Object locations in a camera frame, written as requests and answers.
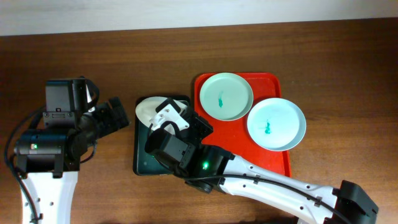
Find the red plastic tray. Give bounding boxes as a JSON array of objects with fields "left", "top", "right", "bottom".
[{"left": 193, "top": 72, "right": 292, "bottom": 177}]

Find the light blue plate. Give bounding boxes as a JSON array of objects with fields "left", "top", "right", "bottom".
[{"left": 246, "top": 98, "right": 307, "bottom": 152}]

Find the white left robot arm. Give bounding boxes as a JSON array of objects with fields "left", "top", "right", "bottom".
[{"left": 13, "top": 78, "right": 130, "bottom": 223}]

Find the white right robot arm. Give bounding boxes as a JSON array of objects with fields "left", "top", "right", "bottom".
[{"left": 137, "top": 105, "right": 379, "bottom": 223}]

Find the dark green water basin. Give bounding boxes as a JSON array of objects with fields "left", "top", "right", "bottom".
[{"left": 132, "top": 95, "right": 191, "bottom": 175}]

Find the pale green plate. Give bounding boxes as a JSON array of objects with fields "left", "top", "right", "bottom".
[{"left": 199, "top": 73, "right": 254, "bottom": 121}]

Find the white plate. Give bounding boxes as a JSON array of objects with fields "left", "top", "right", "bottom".
[{"left": 136, "top": 96, "right": 180, "bottom": 128}]

